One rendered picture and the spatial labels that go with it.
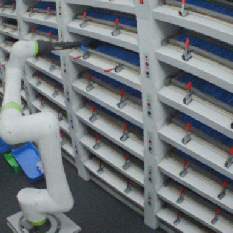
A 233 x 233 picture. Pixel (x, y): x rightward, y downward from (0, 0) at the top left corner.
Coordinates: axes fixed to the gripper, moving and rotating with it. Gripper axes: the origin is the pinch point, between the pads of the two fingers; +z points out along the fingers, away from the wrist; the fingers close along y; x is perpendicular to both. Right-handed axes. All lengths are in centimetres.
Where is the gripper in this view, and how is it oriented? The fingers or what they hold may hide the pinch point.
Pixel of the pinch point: (74, 44)
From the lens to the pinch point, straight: 194.5
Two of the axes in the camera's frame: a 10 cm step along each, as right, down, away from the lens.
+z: 7.6, -1.4, 6.4
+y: -6.4, -3.5, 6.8
